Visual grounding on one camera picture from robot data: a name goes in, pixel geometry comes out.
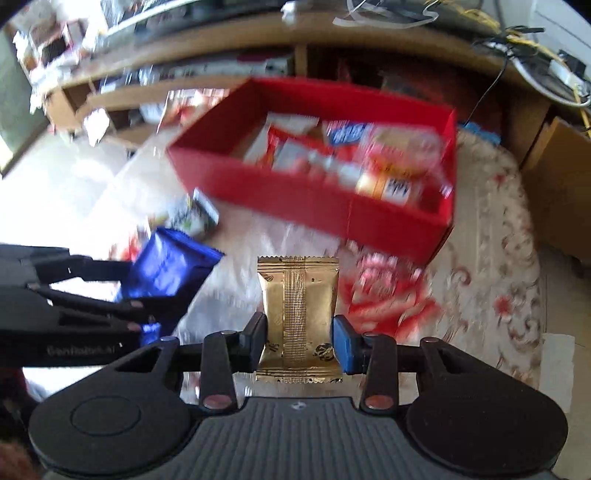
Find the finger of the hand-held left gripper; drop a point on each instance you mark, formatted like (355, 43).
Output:
(92, 270)
(106, 311)

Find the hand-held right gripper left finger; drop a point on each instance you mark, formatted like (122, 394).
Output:
(254, 339)

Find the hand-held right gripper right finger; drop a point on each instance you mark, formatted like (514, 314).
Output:
(347, 346)

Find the gold snack packet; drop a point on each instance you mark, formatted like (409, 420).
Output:
(298, 304)

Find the dark blue snack packet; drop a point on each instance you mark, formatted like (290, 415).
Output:
(166, 267)

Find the red cardboard box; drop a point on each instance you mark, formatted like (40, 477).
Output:
(300, 203)

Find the red blue clear snack packet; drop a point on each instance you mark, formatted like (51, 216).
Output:
(318, 157)

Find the white green snack bar packet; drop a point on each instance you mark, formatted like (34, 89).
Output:
(258, 147)

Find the floral cloth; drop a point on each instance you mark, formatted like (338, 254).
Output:
(485, 258)

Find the white paper sheet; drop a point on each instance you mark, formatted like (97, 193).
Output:
(558, 369)

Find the blue plastic bag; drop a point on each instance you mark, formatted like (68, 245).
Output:
(480, 133)

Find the wooden cabinet door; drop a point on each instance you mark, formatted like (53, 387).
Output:
(561, 184)

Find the wooden TV cabinet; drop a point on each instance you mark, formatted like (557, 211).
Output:
(369, 50)

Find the white power strip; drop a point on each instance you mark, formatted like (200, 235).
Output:
(565, 71)

